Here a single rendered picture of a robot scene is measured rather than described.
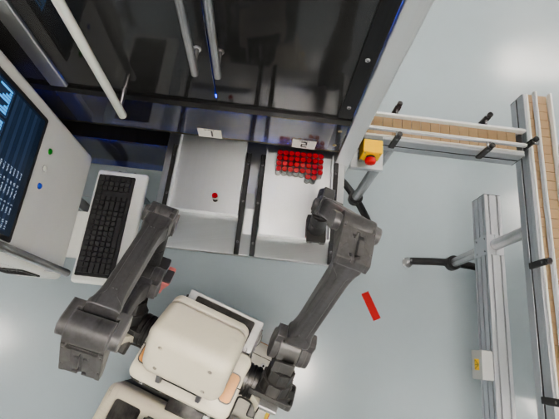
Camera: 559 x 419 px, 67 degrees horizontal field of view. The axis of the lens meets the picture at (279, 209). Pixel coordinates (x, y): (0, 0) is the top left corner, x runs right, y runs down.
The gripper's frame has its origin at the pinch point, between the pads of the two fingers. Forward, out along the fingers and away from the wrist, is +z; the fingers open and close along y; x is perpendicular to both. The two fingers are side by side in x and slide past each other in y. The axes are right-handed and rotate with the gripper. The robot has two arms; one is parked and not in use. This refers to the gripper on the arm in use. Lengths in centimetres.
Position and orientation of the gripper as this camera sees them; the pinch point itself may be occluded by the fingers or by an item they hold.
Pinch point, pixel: (312, 239)
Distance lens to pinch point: 151.4
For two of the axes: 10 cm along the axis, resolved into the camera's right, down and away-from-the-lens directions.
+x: -9.9, -1.0, -0.3
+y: 0.8, -8.7, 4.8
